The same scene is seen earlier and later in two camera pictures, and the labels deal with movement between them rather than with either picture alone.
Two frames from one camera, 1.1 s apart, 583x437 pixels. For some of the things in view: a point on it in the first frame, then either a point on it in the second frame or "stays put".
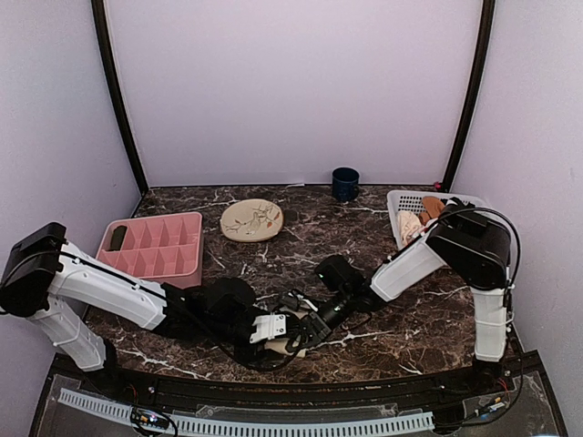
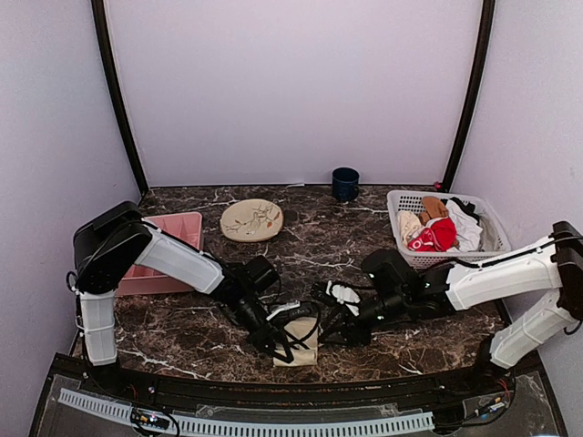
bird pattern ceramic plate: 252,219 stays put
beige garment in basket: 408,222 stays put
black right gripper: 307,322 to 352,335
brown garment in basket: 434,207 stays put
